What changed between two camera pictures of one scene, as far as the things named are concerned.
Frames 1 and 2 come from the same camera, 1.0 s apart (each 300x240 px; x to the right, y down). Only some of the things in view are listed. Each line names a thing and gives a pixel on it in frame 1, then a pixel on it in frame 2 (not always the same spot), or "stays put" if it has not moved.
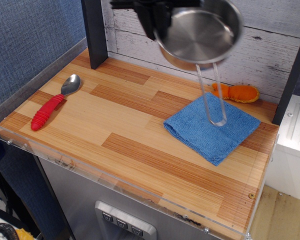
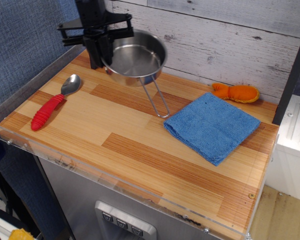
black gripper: (155, 15) → (98, 28)
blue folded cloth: (213, 126) stays put
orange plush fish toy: (240, 93) stays put
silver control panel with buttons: (113, 223) stays put
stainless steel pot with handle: (195, 36) → (143, 57)
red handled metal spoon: (70, 85) stays put
